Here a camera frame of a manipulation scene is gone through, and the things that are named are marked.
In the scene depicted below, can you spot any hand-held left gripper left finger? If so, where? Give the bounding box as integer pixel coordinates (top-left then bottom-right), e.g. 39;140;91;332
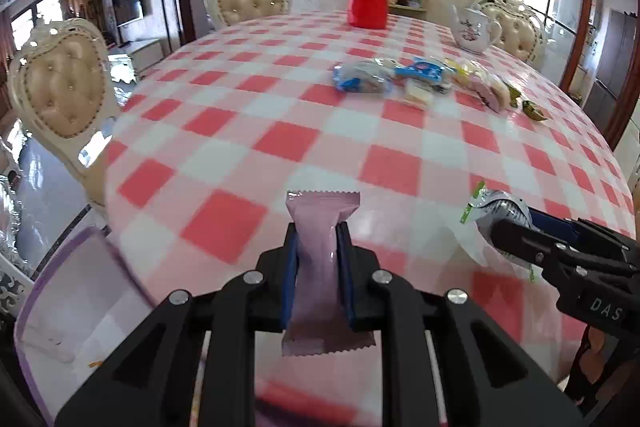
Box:
55;223;301;427

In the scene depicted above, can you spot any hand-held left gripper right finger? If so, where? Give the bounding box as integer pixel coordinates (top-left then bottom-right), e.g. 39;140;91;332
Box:
336;223;583;427

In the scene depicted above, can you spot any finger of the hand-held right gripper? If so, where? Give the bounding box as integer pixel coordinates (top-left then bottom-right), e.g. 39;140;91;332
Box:
480;219;556;268
520;207;640;258

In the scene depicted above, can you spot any silver green snack packet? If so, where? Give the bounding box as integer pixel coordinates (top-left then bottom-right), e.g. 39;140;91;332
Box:
460;181;533;238

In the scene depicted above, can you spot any pink snack packet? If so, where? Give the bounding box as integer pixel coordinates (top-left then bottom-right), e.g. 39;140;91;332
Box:
281;190;377;358

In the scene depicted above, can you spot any clear blue cartoon snack packet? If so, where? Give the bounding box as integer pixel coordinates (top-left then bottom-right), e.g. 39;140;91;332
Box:
333;59;398;96

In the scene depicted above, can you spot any purple storage box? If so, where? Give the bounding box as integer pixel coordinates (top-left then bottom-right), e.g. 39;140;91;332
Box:
14;227;161;425

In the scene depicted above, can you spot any person's right hand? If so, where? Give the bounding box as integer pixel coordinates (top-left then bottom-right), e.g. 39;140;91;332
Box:
567;327;608;408

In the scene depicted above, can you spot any pink cake packet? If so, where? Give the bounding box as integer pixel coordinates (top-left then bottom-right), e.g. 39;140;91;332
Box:
472;74;511;112

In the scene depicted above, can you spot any red checkered tablecloth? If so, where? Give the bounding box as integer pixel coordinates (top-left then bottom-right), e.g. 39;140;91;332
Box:
102;9;638;427

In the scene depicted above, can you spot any yellow bread packet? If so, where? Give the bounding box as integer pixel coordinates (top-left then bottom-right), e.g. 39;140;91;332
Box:
445;58;488;88

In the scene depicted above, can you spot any small white sweet packet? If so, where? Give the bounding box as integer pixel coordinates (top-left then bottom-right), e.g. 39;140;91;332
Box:
402;81;435;108

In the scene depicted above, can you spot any white floral teapot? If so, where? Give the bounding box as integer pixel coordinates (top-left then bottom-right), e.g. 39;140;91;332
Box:
451;4;503;55

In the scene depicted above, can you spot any white television cabinet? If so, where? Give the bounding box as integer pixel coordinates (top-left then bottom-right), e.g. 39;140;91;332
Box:
107;38;166;82

